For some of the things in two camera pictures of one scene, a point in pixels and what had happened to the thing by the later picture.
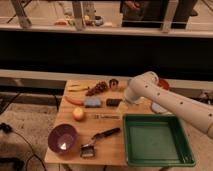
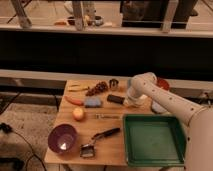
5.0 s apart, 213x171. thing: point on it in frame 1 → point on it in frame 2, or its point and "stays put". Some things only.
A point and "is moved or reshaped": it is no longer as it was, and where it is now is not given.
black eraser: [113, 102] is moved or reshaped
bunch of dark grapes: [99, 87] stays put
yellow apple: [78, 114] stays put
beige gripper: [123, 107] → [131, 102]
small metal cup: [113, 84] stays put
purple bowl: [62, 138] stays put
